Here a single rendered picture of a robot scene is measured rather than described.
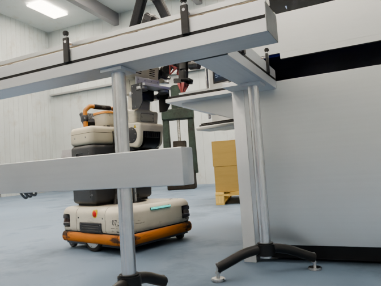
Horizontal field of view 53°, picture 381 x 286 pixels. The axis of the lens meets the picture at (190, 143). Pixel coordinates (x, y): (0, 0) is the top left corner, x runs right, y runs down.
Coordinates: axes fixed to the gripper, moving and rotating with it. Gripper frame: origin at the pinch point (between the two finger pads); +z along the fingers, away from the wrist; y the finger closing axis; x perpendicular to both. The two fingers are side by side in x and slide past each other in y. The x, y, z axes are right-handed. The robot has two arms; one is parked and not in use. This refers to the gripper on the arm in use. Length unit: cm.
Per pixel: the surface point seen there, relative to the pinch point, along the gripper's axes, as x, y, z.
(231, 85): -26.6, 38.4, 1.2
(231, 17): -96, 61, -5
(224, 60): -76, 53, 2
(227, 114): -2.7, 29.0, 12.0
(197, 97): -11.0, 14.0, 3.6
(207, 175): 902, -343, 95
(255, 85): -35, 53, 3
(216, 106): -2.6, 22.2, 7.5
